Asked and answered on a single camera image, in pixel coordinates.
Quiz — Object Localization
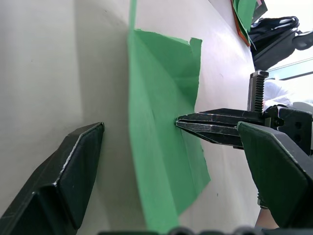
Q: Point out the dark spare paper sheet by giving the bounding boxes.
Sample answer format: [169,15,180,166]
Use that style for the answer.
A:
[251,0,268,23]

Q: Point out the orange spare paper sheet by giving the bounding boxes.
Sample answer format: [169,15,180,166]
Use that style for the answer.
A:
[230,0,252,47]

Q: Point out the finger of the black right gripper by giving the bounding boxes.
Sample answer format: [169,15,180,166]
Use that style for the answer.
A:
[176,108,265,128]
[175,121,245,150]

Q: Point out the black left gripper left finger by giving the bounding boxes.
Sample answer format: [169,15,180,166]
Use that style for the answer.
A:
[0,121,106,235]

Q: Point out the black chair armrest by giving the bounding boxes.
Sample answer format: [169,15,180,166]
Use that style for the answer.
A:
[292,31,313,51]

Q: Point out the black bag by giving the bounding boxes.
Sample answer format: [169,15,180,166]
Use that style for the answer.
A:
[248,16,301,71]

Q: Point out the green spare paper sheet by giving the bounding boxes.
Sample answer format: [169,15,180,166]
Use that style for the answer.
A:
[232,0,257,32]

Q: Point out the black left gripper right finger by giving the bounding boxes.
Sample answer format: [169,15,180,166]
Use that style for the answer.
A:
[236,121,313,229]

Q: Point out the white cloth bundle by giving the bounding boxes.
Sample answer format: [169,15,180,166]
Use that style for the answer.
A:
[262,80,297,106]

